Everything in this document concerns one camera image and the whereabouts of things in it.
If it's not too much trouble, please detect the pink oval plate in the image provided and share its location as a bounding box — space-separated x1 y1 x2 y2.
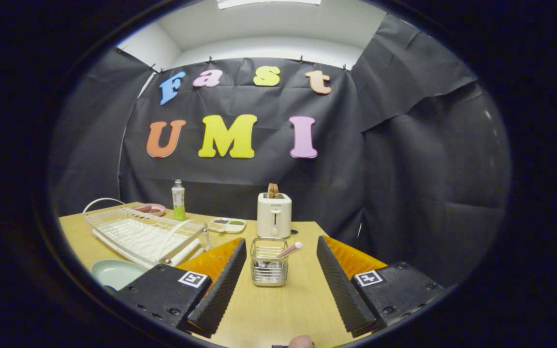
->
131 203 167 217

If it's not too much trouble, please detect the white wire dish rack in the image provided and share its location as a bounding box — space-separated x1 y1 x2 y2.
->
83 197 211 270

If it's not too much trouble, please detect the ceiling light panel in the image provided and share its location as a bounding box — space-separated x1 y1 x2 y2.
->
217 0 322 10

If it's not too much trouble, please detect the light green plate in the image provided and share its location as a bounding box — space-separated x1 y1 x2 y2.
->
90 259 148 291

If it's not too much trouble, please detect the silver wire basket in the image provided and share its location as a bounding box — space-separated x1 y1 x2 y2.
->
250 236 290 288

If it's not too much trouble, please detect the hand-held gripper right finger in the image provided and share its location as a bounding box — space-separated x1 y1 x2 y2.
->
316 235 446 338

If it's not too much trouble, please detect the white toaster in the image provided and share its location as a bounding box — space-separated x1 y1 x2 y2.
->
257 192 293 239

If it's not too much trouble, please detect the clear green drink bottle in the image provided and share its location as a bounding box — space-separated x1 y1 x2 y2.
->
171 179 186 221

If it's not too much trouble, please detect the black backdrop cloth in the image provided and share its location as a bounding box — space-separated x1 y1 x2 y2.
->
49 14 511 286

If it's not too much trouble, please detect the white divided tray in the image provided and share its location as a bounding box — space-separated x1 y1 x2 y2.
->
207 217 247 234

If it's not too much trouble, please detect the spoon with pink checked handle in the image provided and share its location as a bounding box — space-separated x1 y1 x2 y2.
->
259 242 303 269

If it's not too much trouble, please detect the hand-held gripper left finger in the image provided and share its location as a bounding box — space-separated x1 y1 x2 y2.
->
114 237 248 339

